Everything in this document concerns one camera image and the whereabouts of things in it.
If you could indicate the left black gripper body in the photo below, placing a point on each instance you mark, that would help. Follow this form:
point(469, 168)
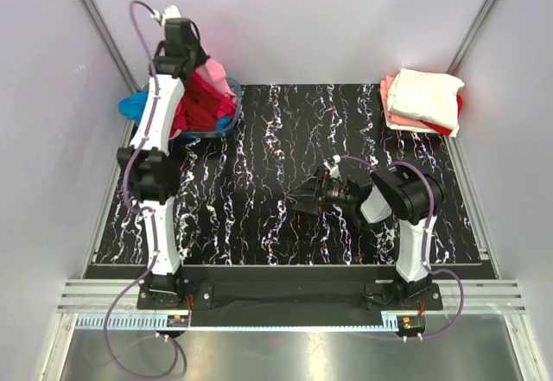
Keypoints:
point(197, 53)

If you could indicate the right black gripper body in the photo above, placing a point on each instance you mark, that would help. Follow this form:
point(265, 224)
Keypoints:
point(320, 194)

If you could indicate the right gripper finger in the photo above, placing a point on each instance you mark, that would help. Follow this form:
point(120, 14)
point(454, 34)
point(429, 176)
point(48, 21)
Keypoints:
point(321, 173)
point(306, 197)

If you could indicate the light pink t-shirt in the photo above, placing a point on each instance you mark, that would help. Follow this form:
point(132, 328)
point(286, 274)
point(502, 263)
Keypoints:
point(216, 76)

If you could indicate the blue plastic basket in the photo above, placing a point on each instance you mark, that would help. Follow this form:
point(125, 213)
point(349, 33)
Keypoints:
point(211, 132)

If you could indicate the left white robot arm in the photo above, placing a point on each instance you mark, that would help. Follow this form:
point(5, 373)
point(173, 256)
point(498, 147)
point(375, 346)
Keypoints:
point(151, 177)

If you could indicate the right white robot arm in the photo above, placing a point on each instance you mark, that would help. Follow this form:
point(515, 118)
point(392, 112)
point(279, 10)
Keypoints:
point(401, 191)

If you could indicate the dark red t-shirt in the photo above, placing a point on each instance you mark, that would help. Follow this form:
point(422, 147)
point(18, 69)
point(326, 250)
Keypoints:
point(198, 109)

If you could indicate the blue t-shirt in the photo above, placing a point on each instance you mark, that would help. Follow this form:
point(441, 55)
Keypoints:
point(133, 106)

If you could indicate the magenta t-shirt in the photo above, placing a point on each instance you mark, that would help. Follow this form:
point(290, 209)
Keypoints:
point(227, 109)

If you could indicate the peach folded t-shirt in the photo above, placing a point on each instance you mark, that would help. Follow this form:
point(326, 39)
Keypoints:
point(398, 122)

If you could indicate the red folded t-shirt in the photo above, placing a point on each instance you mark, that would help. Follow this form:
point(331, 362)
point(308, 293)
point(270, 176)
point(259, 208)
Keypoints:
point(448, 129)

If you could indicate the white folded t-shirt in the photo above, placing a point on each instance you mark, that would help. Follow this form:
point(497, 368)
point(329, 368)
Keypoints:
point(424, 96)

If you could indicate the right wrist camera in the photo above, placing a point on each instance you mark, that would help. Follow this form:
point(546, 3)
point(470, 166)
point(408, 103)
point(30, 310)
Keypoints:
point(332, 165)

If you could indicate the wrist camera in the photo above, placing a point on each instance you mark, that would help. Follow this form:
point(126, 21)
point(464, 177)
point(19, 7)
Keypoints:
point(332, 165)
point(171, 12)

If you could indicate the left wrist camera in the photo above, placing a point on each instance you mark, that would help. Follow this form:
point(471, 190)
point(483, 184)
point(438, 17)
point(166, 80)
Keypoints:
point(171, 12)

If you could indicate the left aluminium corner post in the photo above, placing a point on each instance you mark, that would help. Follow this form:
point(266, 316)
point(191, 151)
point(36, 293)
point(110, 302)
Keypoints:
point(98, 22)

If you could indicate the aluminium corner post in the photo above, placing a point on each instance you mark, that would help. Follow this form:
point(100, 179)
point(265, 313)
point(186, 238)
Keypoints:
point(484, 12)
point(98, 22)

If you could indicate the aluminium front rail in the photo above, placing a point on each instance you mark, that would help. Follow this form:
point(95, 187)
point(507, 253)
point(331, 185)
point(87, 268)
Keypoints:
point(480, 296)

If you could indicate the white slotted cable duct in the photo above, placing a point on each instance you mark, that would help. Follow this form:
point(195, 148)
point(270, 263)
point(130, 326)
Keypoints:
point(167, 322)

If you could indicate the right aluminium corner post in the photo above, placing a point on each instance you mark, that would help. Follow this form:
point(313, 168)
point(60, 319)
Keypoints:
point(484, 12)

